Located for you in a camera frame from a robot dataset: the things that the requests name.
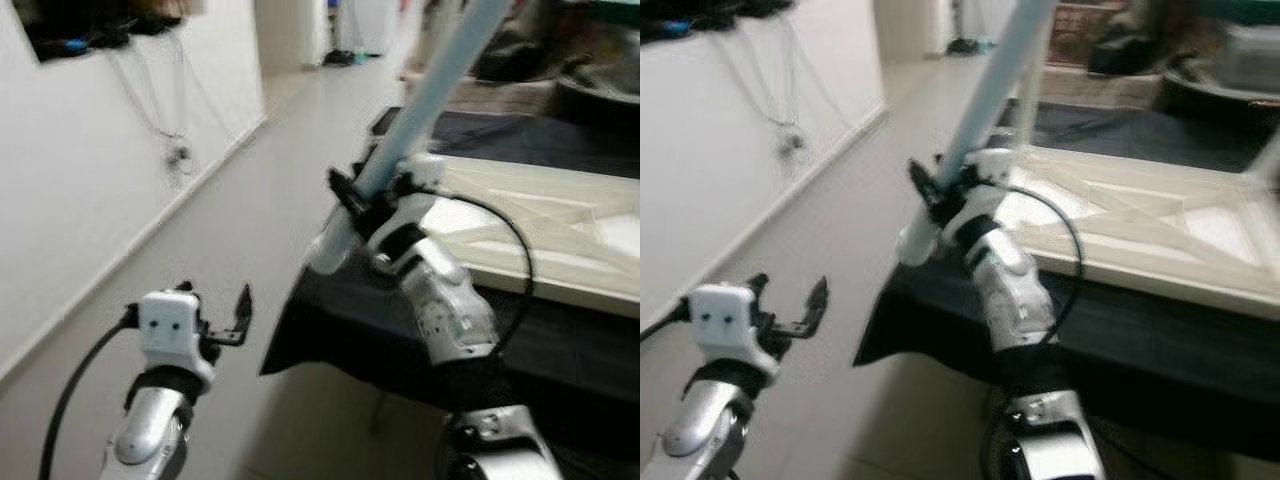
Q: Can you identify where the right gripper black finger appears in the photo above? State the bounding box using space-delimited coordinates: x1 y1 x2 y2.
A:
908 158 946 205
328 168 363 215

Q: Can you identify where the white plastic table leg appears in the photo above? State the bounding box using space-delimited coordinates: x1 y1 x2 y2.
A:
306 0 516 278
1013 45 1051 156
1245 135 1280 196
896 0 1061 268

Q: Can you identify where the white plastic children table top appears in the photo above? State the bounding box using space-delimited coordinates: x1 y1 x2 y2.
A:
350 150 641 321
950 145 1280 321

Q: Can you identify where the grey cloth covered ledge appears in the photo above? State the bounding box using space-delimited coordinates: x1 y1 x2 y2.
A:
400 70 556 116
1040 65 1166 111

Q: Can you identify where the shiny black plastic bag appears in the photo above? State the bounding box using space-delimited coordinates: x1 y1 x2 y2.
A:
475 0 561 81
1085 0 1171 76

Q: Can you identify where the clear box with orange lid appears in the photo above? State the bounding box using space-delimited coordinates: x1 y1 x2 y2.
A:
1055 0 1121 66

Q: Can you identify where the black round basin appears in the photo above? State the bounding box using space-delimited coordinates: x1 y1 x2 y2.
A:
555 60 641 126
1160 60 1280 126

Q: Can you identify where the black wifi router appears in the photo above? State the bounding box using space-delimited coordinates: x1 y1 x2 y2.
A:
25 0 191 61
640 0 801 41

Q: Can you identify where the clear plastic storage box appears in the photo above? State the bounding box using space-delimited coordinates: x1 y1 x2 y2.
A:
1225 25 1280 91

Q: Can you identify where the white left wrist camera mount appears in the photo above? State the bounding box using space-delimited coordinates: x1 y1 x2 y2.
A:
138 290 216 386
690 283 781 376

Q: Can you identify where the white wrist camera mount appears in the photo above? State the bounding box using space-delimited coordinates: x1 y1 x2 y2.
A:
365 152 446 251
945 148 1016 241
690 283 781 376
138 290 216 386

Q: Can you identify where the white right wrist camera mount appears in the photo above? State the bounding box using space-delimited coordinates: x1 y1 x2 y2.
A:
365 152 446 251
945 148 1016 241

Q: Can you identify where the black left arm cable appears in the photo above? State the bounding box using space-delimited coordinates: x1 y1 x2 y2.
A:
640 300 696 341
38 310 141 480

